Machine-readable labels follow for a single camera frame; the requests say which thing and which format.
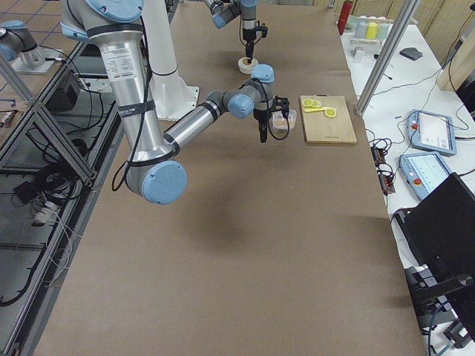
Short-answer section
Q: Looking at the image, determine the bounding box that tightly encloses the bamboo cutting board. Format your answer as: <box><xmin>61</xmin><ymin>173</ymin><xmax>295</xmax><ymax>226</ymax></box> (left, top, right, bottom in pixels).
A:
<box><xmin>300</xmin><ymin>96</ymin><xmax>357</xmax><ymax>145</ymax></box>

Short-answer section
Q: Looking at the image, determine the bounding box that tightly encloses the white ceramic bowl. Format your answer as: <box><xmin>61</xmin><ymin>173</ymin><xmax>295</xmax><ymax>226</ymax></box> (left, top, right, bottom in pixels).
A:
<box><xmin>237</xmin><ymin>57</ymin><xmax>259</xmax><ymax>75</ymax></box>

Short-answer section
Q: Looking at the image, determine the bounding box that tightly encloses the clear plastic egg box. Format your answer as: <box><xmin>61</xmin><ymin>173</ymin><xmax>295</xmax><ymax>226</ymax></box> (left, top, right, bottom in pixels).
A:
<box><xmin>271</xmin><ymin>109</ymin><xmax>297</xmax><ymax>132</ymax></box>

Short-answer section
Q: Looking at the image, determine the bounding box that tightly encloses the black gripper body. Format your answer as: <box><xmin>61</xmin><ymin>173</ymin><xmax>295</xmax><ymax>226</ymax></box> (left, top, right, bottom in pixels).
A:
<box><xmin>254</xmin><ymin>109</ymin><xmax>269</xmax><ymax>128</ymax></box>
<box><xmin>243</xmin><ymin>27</ymin><xmax>257</xmax><ymax>46</ymax></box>

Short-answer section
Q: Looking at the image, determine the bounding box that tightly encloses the lemon slice top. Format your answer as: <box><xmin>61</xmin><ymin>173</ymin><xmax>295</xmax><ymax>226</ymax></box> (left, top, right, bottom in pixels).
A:
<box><xmin>301</xmin><ymin>98</ymin><xmax>314</xmax><ymax>108</ymax></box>

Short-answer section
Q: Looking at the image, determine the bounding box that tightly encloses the lemon slice single front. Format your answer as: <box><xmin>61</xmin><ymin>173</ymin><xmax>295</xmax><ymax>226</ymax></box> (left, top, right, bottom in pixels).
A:
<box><xmin>324</xmin><ymin>108</ymin><xmax>337</xmax><ymax>118</ymax></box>

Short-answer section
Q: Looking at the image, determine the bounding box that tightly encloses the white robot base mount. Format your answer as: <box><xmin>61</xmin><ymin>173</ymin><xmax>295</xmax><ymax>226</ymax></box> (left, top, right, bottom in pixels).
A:
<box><xmin>142</xmin><ymin>0</ymin><xmax>200</xmax><ymax>121</ymax></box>

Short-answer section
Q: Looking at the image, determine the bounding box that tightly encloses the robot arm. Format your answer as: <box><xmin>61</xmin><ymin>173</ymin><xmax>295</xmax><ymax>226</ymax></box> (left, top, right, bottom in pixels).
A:
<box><xmin>61</xmin><ymin>1</ymin><xmax>275</xmax><ymax>205</ymax></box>
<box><xmin>203</xmin><ymin>0</ymin><xmax>266</xmax><ymax>64</ymax></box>

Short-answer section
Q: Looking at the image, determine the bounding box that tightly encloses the black monitor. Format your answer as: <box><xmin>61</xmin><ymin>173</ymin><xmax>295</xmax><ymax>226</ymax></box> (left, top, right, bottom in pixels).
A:
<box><xmin>393</xmin><ymin>172</ymin><xmax>475</xmax><ymax>309</ymax></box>

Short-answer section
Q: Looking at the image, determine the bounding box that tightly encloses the yellow cup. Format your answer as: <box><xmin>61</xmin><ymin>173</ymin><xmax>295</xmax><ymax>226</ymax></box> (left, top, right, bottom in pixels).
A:
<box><xmin>365</xmin><ymin>22</ymin><xmax>379</xmax><ymax>39</ymax></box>

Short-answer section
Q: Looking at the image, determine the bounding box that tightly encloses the aluminium frame post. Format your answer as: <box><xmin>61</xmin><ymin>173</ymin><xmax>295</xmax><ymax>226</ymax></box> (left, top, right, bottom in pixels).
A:
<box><xmin>355</xmin><ymin>0</ymin><xmax>420</xmax><ymax>116</ymax></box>

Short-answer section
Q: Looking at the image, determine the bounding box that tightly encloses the blue teach pendant far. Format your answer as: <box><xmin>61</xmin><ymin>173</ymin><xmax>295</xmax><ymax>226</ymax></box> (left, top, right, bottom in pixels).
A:
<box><xmin>407</xmin><ymin>110</ymin><xmax>457</xmax><ymax>156</ymax></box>

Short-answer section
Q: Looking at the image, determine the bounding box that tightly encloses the yellow plastic knife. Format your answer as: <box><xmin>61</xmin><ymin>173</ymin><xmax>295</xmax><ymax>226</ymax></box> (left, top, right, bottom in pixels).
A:
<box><xmin>304</xmin><ymin>107</ymin><xmax>327</xmax><ymax>113</ymax></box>

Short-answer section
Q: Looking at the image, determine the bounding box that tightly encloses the blue teach pendant near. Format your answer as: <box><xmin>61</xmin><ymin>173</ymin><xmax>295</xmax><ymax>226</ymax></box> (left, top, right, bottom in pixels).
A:
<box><xmin>399</xmin><ymin>151</ymin><xmax>452</xmax><ymax>200</ymax></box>

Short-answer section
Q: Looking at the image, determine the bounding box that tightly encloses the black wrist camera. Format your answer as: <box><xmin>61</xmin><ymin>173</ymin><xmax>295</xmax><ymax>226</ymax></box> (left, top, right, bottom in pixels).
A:
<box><xmin>255</xmin><ymin>23</ymin><xmax>268</xmax><ymax>38</ymax></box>
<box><xmin>272</xmin><ymin>96</ymin><xmax>289</xmax><ymax>119</ymax></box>

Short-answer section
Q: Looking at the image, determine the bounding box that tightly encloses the blue teach pendant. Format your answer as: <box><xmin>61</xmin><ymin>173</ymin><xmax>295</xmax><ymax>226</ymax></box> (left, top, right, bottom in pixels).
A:
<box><xmin>407</xmin><ymin>110</ymin><xmax>457</xmax><ymax>156</ymax></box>
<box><xmin>399</xmin><ymin>151</ymin><xmax>452</xmax><ymax>200</ymax></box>

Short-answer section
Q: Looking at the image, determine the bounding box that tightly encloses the brown egg in box rear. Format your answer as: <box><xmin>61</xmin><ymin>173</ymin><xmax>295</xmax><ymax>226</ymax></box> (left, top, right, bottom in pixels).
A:
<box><xmin>273</xmin><ymin>117</ymin><xmax>286</xmax><ymax>125</ymax></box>

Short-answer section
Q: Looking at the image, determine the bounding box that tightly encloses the red fire extinguisher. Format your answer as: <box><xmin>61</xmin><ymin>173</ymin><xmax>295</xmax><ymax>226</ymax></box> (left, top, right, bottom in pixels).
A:
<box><xmin>337</xmin><ymin>0</ymin><xmax>353</xmax><ymax>36</ymax></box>

